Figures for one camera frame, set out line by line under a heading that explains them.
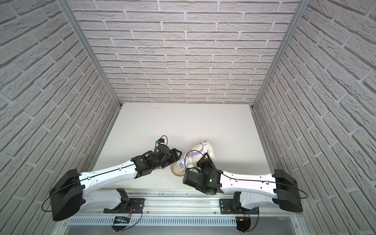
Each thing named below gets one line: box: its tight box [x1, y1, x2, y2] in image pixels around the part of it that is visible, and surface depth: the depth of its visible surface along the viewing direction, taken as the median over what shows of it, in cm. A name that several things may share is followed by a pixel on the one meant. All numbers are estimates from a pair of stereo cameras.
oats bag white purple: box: [176, 139, 215, 172], surface depth 76 cm
